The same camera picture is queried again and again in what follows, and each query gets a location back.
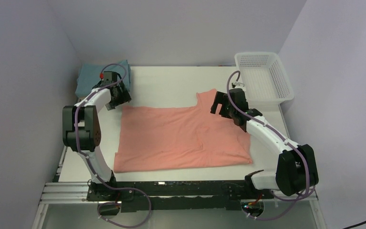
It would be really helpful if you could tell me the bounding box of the pink t shirt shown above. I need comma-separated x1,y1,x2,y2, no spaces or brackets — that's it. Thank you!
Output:
113,89,253,173

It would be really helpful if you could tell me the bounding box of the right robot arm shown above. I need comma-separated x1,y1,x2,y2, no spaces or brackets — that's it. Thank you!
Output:
211,88,319,198

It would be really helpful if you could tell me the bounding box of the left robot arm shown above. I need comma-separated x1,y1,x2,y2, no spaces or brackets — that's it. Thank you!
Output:
62,71,131,200

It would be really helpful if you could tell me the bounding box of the white plastic basket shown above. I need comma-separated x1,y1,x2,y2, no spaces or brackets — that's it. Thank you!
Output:
234,52,295,105

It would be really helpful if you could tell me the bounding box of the teal folded t shirt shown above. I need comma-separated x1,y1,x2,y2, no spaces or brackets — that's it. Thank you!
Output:
75,60,132,98

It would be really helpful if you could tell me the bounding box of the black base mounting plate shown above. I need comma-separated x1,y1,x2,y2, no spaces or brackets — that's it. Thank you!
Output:
86,180,273,213

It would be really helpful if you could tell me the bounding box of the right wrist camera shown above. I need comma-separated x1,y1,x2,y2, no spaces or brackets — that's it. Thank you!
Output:
231,81,245,90

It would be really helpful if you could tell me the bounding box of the black cable on floor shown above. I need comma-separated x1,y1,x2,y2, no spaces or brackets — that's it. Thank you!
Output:
343,211,366,229

